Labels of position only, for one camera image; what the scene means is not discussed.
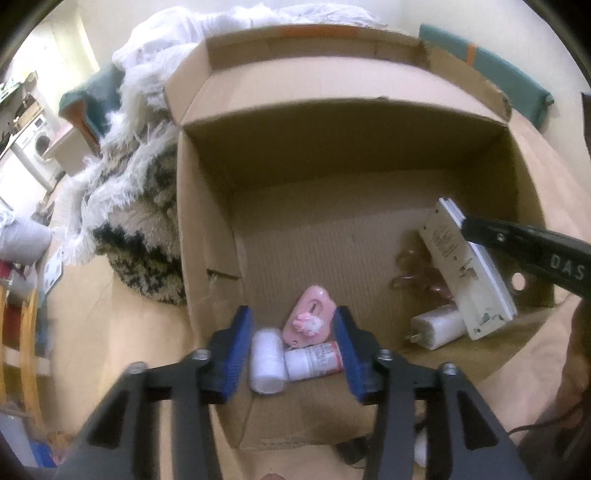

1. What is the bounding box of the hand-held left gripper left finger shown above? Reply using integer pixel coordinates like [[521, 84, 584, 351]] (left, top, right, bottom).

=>
[[55, 305, 254, 480]]

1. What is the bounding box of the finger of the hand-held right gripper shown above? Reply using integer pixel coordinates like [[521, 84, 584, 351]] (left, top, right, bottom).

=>
[[463, 216, 546, 269]]

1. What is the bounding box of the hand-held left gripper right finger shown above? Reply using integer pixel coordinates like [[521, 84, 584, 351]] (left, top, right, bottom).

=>
[[333, 305, 532, 480]]

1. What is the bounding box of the plain white plastic bottle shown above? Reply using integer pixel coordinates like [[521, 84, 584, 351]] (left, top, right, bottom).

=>
[[249, 328, 289, 395]]

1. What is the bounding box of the white labelled pill bottle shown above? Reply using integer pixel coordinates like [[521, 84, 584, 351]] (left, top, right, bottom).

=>
[[284, 342, 345, 381]]

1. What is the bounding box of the white rectangular plastic device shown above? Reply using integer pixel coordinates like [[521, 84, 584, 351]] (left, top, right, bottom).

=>
[[418, 198, 518, 341]]

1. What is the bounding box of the pink bunny case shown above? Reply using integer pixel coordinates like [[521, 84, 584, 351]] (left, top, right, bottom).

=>
[[283, 285, 335, 349]]

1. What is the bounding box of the white charger adapter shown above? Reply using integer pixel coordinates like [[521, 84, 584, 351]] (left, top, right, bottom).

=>
[[406, 305, 468, 349]]

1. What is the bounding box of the cardboard box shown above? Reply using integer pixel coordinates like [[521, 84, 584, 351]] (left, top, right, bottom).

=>
[[165, 22, 557, 450]]

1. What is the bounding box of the person's right hand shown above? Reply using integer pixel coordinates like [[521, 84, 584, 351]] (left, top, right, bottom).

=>
[[551, 302, 591, 430]]

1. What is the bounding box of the black object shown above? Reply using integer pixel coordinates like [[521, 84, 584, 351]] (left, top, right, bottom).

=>
[[335, 436, 375, 467]]

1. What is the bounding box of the small white object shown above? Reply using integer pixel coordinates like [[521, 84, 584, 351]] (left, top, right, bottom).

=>
[[413, 431, 430, 467]]

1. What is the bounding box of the shaggy patterned blanket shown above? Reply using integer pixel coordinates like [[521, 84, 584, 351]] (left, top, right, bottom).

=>
[[60, 69, 188, 305]]

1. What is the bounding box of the bathroom scale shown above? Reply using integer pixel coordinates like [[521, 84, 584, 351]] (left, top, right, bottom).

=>
[[39, 256, 63, 294]]

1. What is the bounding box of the yellow wooden rack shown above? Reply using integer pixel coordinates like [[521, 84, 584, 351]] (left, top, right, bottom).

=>
[[0, 272, 51, 430]]

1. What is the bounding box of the grey stuffed bag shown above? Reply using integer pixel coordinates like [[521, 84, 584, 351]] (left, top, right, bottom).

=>
[[0, 212, 54, 266]]

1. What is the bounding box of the small beige table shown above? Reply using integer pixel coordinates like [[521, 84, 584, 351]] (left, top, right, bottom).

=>
[[44, 124, 100, 176]]

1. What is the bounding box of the white washing machine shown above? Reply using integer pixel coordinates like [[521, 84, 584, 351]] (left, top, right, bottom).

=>
[[11, 113, 63, 190]]

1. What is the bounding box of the teal chair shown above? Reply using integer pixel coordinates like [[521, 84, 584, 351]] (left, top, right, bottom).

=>
[[59, 65, 123, 148]]

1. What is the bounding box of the white duvet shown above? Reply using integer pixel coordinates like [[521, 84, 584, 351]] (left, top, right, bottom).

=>
[[113, 2, 384, 70]]

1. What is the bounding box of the dark cable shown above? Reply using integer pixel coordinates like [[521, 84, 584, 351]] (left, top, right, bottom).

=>
[[505, 401, 587, 437]]

